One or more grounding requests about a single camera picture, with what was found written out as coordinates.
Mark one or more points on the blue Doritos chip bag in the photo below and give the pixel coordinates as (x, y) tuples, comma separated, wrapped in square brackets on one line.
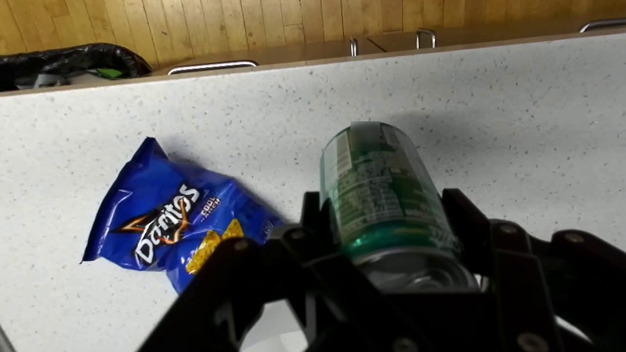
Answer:
[(168, 215)]

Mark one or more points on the green sprite can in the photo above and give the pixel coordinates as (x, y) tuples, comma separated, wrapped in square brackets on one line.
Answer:
[(383, 188)]

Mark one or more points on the wooden drawer front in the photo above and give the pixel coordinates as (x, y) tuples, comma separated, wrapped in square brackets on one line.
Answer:
[(520, 31), (274, 55)]

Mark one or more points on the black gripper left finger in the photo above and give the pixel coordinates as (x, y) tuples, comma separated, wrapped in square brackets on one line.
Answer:
[(260, 285)]

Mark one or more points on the dark object with green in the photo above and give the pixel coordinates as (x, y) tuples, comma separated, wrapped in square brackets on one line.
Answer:
[(70, 60)]

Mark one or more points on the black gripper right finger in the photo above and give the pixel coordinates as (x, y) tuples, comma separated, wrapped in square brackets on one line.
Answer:
[(540, 285)]

